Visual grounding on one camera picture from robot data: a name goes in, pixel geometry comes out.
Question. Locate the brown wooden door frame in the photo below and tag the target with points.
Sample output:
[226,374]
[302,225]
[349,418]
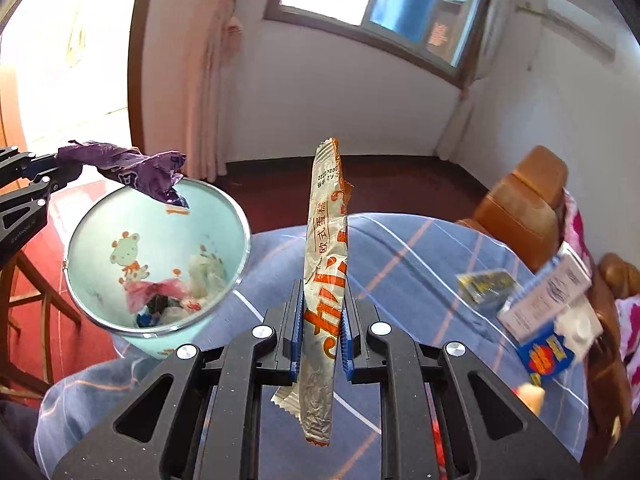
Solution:
[136,85]

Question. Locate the yellow sponge piece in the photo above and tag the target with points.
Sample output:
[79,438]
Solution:
[532,397]

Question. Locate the white and blue milk carton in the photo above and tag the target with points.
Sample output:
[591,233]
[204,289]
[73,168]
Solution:
[545,300]

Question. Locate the light teal cartoon bin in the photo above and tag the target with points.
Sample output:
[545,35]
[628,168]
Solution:
[125,220]

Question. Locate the brown leather armchair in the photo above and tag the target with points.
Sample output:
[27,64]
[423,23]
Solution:
[607,360]
[520,205]

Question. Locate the blue plaid tablecloth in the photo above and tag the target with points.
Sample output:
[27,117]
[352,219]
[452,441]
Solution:
[410,260]

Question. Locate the long pink curtain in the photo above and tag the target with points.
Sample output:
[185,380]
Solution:
[215,110]

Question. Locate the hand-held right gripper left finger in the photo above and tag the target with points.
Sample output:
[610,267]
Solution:
[296,345]

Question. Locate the purple wrapper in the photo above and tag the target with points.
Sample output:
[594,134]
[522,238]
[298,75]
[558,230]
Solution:
[130,165]

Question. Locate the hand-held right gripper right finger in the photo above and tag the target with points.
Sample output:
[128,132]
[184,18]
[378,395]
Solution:
[347,355]

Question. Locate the brown framed window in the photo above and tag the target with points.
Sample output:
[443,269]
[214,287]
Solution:
[415,0]

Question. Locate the small yellow black packet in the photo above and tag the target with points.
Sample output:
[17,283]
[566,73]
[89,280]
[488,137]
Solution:
[487,285]

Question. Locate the red plastic bag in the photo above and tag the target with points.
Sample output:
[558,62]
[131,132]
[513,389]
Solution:
[436,432]

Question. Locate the orange wooden door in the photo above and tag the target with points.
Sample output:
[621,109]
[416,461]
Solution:
[7,135]

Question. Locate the pink curtain tassel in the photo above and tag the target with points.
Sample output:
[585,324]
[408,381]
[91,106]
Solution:
[232,30]

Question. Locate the long silver orange wrapper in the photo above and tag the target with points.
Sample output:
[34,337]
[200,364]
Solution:
[325,260]

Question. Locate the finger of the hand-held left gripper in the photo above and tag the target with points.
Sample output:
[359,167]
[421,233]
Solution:
[15,162]
[20,220]

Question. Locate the red paper window decoration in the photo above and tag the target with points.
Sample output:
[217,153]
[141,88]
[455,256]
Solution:
[439,35]

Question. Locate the narrow pink curtain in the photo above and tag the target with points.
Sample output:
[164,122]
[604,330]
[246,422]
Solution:
[467,105]

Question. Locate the wooden chair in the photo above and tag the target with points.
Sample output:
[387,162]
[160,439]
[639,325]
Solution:
[47,340]

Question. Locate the pink plastic wrapper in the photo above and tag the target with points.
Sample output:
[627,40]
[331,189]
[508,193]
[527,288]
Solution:
[145,292]

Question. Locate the white plastic wrapper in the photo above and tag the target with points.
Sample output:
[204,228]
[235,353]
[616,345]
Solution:
[207,277]

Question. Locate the white air conditioner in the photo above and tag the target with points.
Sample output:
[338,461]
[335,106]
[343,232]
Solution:
[580,22]

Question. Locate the pink floral blanket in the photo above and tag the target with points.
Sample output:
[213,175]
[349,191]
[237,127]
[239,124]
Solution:
[577,230]

